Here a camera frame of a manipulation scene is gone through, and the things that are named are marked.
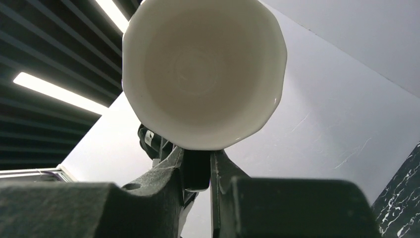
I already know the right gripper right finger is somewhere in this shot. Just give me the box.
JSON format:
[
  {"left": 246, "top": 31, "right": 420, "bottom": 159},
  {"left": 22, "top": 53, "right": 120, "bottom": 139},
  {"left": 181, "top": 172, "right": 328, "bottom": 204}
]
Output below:
[{"left": 210, "top": 150, "right": 381, "bottom": 238}]

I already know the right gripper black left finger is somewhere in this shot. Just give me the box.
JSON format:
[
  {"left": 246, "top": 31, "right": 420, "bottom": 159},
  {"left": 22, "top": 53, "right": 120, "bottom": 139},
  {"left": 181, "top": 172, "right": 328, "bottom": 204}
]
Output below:
[{"left": 0, "top": 148, "right": 184, "bottom": 238}]

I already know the black mug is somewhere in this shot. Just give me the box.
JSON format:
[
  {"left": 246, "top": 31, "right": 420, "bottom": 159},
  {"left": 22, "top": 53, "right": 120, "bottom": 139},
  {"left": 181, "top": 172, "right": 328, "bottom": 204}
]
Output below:
[{"left": 121, "top": 0, "right": 288, "bottom": 193}]

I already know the ceiling light strip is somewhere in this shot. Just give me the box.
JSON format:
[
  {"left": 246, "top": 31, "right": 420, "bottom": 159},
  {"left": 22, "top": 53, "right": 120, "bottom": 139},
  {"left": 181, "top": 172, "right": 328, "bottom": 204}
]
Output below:
[
  {"left": 13, "top": 72, "right": 108, "bottom": 115},
  {"left": 95, "top": 0, "right": 129, "bottom": 33}
]

